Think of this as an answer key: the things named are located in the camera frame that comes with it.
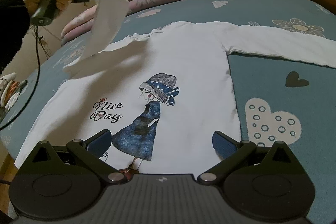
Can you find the person's left dark sleeve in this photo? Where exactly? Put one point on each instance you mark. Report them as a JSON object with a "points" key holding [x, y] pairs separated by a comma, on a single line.
{"points": [[15, 22]]}

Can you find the clothes pile beside bed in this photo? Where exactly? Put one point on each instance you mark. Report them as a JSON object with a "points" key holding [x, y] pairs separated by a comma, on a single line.
{"points": [[10, 92]]}

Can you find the white printed long-sleeve shirt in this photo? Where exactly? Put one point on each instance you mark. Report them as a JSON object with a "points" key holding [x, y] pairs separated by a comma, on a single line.
{"points": [[166, 86]]}

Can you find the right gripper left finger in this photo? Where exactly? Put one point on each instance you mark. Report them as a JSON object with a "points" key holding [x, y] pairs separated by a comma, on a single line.
{"points": [[58, 182]]}

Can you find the teal floral bed sheet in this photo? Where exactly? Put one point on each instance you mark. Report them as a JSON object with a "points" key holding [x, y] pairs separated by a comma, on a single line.
{"points": [[276, 99]]}

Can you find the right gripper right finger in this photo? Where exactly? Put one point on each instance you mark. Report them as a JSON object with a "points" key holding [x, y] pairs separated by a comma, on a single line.
{"points": [[261, 183]]}

